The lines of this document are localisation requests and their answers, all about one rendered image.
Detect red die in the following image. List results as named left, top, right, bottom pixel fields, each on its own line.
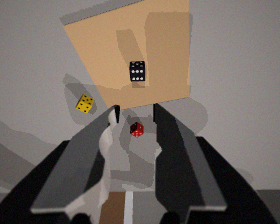
left=130, top=122, right=144, bottom=137

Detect yellow die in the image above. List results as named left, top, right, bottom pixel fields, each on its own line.
left=76, top=94, right=94, bottom=113

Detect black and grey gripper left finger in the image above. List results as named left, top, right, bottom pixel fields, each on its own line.
left=0, top=105, right=120, bottom=224

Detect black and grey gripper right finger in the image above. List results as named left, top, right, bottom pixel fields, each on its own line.
left=153, top=103, right=278, bottom=224

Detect black die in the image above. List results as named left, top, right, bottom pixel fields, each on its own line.
left=129, top=61, right=145, bottom=82

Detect tan flat mat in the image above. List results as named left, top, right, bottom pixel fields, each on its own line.
left=63, top=0, right=190, bottom=110

